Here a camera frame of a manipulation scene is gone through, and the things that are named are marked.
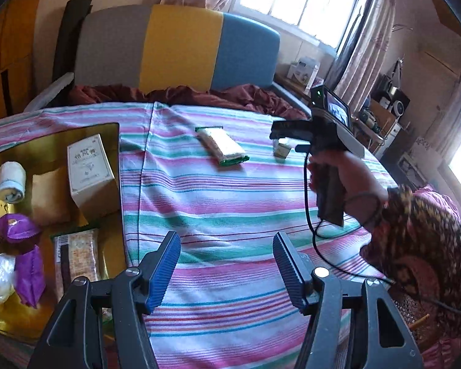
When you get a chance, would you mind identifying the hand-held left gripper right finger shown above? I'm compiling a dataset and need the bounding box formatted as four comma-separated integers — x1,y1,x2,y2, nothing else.
273,232,423,369

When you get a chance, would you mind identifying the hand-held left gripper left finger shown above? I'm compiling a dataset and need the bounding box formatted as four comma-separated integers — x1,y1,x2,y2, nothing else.
27,231,182,369

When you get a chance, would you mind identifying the yellow sponge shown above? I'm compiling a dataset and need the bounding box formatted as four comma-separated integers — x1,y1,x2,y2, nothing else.
273,138,294,159

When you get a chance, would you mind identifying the brown snack bar packet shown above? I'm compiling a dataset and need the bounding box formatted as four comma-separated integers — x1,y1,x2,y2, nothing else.
52,228,102,304

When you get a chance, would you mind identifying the white carton box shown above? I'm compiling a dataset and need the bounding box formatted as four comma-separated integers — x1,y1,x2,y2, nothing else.
66,134,120,218

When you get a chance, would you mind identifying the purple sachet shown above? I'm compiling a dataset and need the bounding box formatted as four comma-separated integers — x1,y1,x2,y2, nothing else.
0,213,43,244
13,244,47,309

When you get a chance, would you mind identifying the beige cloth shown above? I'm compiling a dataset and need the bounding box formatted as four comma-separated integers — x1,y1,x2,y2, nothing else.
31,167,72,227

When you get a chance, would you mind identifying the white plastic bag ball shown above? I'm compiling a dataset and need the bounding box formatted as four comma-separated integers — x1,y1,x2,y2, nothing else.
0,253,17,305

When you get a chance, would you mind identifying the gold tin box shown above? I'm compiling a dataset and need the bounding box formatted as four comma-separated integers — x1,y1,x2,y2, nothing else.
0,122,129,341

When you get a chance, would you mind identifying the white towel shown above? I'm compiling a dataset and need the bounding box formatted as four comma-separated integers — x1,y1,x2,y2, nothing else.
0,161,27,204

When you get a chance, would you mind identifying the person's right forearm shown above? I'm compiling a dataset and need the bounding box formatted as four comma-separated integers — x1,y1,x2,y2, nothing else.
346,184,461,308

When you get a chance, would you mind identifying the person's right hand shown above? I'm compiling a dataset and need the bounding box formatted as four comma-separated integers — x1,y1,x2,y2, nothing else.
306,148,388,216

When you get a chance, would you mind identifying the wooden side shelf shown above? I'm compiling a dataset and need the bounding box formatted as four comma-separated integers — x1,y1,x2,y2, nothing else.
353,98,402,152

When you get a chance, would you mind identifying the white printed carton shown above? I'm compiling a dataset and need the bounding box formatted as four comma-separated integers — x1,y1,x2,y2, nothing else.
286,57,321,89

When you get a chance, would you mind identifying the black mini stereo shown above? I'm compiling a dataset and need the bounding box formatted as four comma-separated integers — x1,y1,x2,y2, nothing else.
372,73,411,118

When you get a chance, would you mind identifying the green-edged snack bar packet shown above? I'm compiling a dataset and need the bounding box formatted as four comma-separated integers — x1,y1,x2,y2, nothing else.
195,125,250,168

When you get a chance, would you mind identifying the dark red blanket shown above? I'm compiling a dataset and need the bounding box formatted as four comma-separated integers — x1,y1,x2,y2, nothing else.
67,82,312,121

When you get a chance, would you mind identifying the pink floral curtain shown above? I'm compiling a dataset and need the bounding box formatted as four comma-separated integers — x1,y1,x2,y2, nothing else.
326,0,398,112

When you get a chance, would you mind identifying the striped tablecloth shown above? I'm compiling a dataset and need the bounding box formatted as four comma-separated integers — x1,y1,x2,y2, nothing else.
0,101,392,369

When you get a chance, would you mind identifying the person's pink garment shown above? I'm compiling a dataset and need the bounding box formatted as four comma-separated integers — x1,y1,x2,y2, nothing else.
413,184,461,220

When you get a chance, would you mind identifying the grey yellow blue headboard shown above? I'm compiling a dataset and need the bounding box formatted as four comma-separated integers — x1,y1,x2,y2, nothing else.
73,4,281,93

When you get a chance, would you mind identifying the white padded armrest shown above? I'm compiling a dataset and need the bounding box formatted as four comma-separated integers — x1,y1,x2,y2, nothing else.
23,72,75,113

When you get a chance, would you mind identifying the black rolled mat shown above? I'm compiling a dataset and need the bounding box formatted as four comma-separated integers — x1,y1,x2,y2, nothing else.
52,0,93,81

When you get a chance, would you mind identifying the wooden wardrobe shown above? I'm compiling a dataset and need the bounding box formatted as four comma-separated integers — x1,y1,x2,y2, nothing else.
0,0,49,118

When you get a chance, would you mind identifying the black cable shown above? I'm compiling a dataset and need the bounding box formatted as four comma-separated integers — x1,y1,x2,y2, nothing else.
303,154,461,314

